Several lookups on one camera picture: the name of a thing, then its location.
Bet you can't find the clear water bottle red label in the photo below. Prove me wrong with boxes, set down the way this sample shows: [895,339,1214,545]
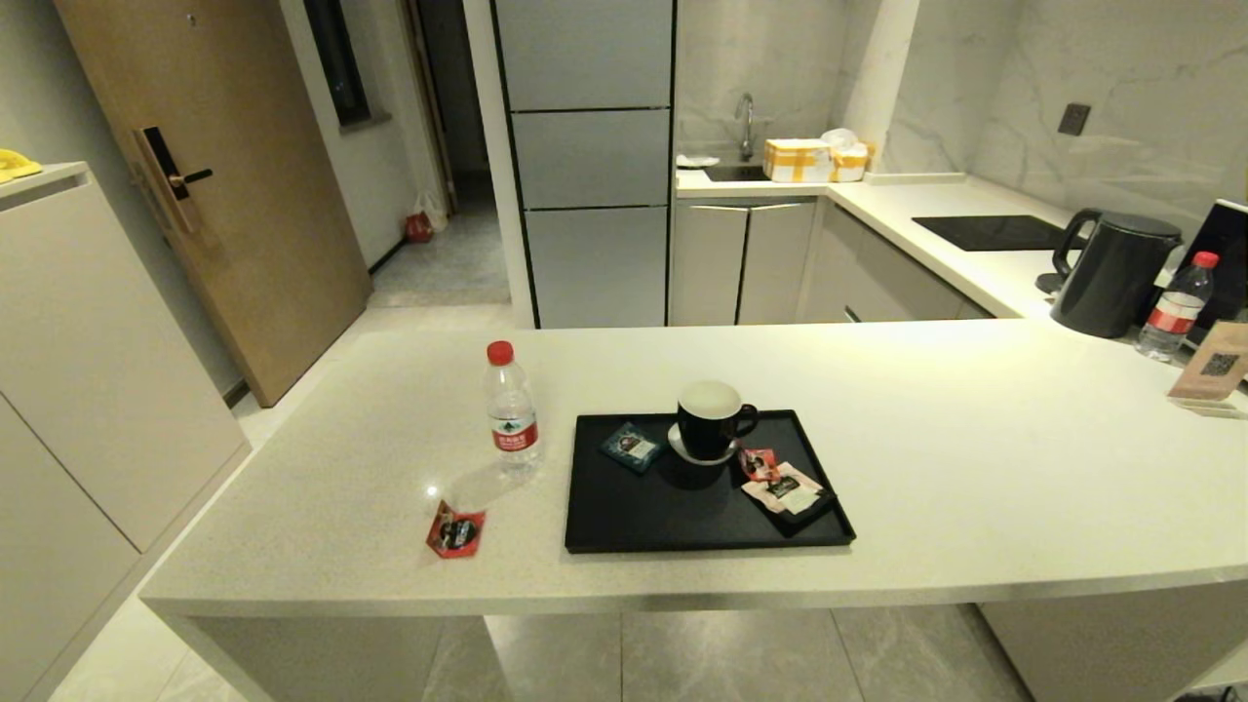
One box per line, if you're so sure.
[1136,252,1221,364]
[485,340,541,477]

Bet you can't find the dark teal tea packet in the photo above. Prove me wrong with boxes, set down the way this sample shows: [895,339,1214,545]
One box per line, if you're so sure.
[600,422,664,475]

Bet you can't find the pink white tea packet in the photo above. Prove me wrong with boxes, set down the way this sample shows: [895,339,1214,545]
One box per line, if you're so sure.
[742,464,826,517]

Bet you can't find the black electric kettle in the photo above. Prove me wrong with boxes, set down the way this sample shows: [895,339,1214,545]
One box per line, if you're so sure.
[1035,210,1185,340]

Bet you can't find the black mug white inside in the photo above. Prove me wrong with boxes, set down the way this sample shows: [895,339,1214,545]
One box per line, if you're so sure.
[677,380,760,462]

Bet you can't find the white saucer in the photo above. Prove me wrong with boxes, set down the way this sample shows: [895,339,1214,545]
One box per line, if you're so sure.
[668,422,740,467]

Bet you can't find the grey sink cabinet doors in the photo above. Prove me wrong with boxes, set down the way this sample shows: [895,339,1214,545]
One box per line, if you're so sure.
[671,197,826,327]

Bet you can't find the black rectangular serving tray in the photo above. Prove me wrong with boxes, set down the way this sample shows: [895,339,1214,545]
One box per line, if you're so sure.
[564,409,858,555]

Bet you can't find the tall silver refrigerator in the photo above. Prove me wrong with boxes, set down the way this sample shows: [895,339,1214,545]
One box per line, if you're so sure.
[492,0,677,331]

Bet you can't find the red white bag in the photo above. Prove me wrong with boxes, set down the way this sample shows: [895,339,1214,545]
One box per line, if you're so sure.
[406,190,450,245]

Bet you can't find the yellow white boxes by sink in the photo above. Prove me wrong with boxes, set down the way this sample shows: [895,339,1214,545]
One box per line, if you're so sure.
[763,137,836,184]

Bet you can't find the grey counter base cabinet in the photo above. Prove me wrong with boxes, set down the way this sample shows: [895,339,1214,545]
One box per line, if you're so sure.
[799,202,997,325]

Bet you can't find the white bag yellow box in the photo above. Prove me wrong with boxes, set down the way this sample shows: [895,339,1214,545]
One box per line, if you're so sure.
[822,128,873,183]

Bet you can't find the black induction cooktop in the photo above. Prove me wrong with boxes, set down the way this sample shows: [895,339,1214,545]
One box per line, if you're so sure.
[914,214,1089,253]

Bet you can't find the dark narrow window panel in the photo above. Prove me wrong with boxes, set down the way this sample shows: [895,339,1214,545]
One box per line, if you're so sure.
[304,0,392,135]

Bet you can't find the wooden door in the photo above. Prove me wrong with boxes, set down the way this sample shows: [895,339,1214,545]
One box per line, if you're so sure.
[54,0,373,409]

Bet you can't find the white side cabinet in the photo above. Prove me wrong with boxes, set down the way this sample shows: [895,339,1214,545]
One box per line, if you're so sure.
[0,163,252,702]

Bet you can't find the brown QR code sign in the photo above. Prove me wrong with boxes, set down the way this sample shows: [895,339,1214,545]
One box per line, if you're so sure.
[1167,322,1248,420]

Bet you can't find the black tablet screen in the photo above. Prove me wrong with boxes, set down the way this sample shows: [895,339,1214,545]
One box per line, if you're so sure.
[1175,199,1248,344]

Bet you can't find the black door lock handle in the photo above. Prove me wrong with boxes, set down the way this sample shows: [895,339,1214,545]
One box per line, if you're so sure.
[132,126,213,235]

